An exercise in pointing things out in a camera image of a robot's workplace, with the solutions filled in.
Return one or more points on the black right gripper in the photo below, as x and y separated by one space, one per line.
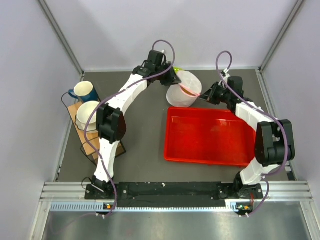
209 95

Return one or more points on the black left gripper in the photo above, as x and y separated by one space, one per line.
172 78

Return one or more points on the white mesh laundry bag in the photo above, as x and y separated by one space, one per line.
185 93

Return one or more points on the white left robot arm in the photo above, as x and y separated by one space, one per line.
110 120

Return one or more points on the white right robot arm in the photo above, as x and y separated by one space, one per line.
274 141

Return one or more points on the green plastic bowl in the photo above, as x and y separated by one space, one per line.
177 69

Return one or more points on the red plastic tray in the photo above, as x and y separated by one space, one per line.
208 136

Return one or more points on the blue mug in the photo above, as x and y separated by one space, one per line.
84 91

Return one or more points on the white ceramic bowl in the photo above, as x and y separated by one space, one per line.
85 110

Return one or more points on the wooden wire rack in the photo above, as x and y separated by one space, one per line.
93 138

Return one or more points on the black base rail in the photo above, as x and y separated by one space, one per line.
182 194

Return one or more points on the aluminium frame rail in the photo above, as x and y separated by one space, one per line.
70 197

